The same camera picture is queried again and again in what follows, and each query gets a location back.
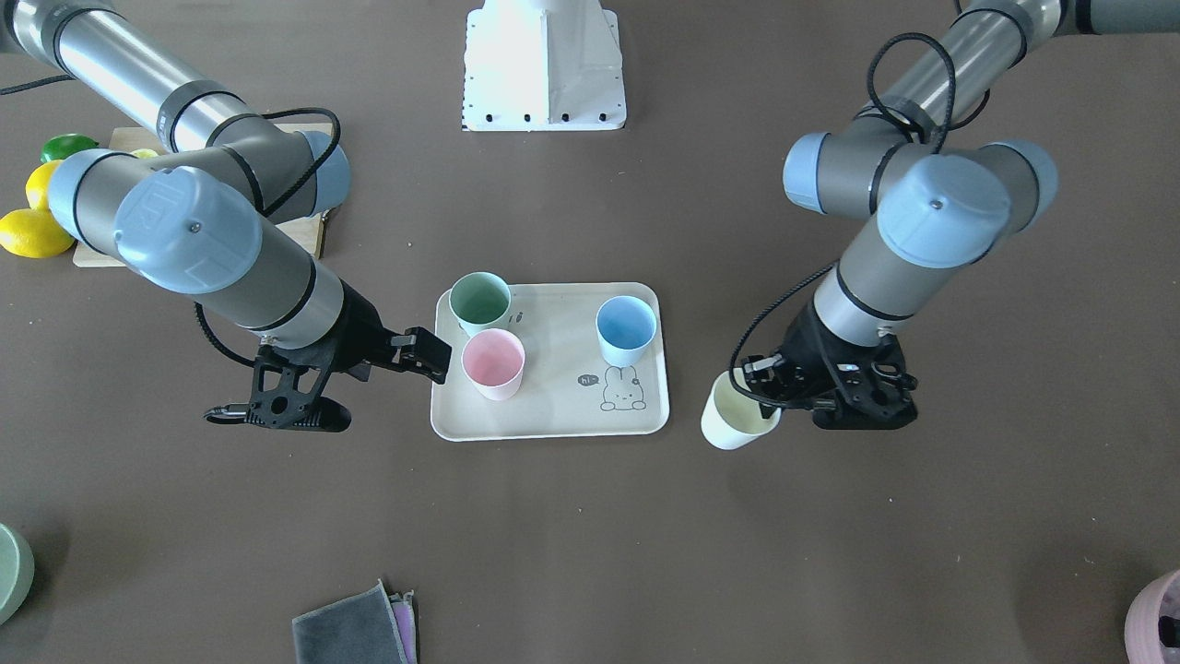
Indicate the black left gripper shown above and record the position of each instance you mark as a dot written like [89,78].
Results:
[808,355]

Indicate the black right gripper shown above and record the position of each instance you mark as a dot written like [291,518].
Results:
[361,332]

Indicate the cream cup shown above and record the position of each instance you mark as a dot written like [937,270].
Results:
[729,419]

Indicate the pink cup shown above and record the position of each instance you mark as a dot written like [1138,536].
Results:
[494,362]

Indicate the green cup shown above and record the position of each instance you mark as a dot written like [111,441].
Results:
[479,301]

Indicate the blue cup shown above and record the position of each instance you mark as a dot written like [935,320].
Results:
[625,327]

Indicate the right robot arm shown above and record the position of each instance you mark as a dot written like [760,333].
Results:
[203,219]

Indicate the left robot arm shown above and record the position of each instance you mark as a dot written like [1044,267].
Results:
[928,211]

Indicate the cream rabbit tray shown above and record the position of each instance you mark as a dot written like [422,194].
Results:
[568,389]

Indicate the grey folded cloth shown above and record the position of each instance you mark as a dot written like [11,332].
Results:
[371,627]

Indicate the wooden cutting board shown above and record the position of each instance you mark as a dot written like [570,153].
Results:
[308,232]

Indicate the whole lemon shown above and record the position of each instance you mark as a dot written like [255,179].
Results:
[34,234]
[38,183]

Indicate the green lime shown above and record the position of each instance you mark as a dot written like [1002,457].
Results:
[65,145]

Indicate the green bowl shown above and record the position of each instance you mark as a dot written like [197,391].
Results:
[17,571]

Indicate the pink bowl with ice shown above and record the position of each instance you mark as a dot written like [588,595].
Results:
[1150,632]

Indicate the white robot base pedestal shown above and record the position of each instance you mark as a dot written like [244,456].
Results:
[543,66]

